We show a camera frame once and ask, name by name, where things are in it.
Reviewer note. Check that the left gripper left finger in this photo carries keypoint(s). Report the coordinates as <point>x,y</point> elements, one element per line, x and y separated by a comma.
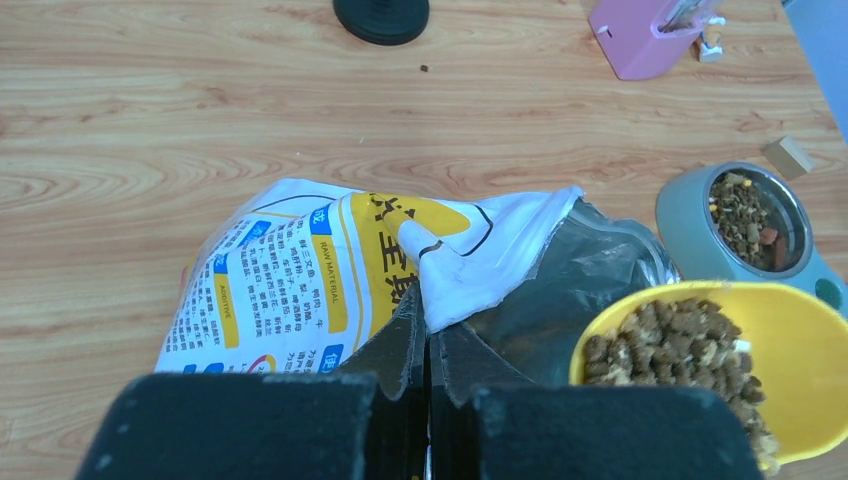
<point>364,420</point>

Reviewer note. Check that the black microphone stand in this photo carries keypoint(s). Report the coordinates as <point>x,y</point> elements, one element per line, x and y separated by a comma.
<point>383,22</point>

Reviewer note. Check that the grey double pet bowl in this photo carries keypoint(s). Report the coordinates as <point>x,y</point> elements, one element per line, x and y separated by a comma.
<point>737,221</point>

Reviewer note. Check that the pet food bag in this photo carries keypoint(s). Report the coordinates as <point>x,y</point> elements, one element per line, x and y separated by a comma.
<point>305,274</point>

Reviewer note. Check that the wooden block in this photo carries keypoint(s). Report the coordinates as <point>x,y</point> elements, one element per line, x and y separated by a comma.
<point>788,158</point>

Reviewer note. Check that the small figurine bottle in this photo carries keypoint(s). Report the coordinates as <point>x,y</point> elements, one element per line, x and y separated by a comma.
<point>709,44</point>

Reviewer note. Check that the pink metronome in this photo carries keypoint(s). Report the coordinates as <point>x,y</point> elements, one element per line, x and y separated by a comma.
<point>644,39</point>

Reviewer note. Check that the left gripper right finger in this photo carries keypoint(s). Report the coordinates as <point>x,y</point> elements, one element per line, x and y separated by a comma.
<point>488,421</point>

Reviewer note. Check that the yellow plastic scoop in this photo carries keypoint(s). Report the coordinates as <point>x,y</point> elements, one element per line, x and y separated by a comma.
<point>775,355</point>

